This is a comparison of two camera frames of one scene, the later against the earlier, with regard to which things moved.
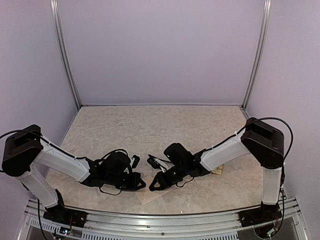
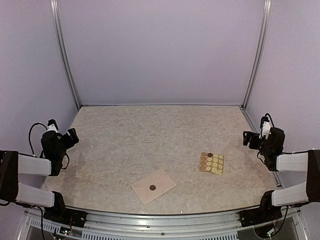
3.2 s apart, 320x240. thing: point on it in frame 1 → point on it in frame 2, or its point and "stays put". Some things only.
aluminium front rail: (292, 226) stays put
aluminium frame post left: (54, 5) stays put
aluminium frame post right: (267, 4) stays put
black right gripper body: (165, 178) → (253, 139)
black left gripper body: (130, 180) → (69, 137)
